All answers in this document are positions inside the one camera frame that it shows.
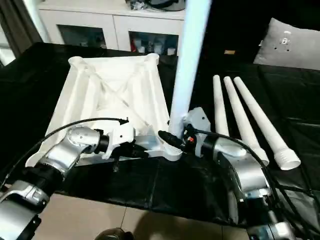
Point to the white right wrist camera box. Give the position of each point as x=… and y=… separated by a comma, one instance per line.
x=197, y=120

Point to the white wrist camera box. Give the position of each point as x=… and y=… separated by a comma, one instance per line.
x=197, y=120
x=120, y=132

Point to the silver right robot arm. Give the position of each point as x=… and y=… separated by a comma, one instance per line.
x=245, y=175

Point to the black work mat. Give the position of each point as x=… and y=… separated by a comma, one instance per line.
x=290, y=115

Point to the grey white pillow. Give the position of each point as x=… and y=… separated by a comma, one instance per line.
x=290, y=45

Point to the white plastic table top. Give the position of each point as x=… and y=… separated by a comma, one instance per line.
x=100, y=95

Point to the dark round kitchen appliance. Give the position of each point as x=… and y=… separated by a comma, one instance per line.
x=167, y=4

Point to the white plastic table leg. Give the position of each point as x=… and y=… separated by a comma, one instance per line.
x=265, y=125
x=190, y=60
x=242, y=120
x=218, y=100

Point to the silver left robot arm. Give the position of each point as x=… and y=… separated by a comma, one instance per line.
x=50, y=165

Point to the white glass-door cabinet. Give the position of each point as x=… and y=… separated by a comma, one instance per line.
x=100, y=22

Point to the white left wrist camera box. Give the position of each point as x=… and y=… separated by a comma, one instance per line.
x=120, y=132

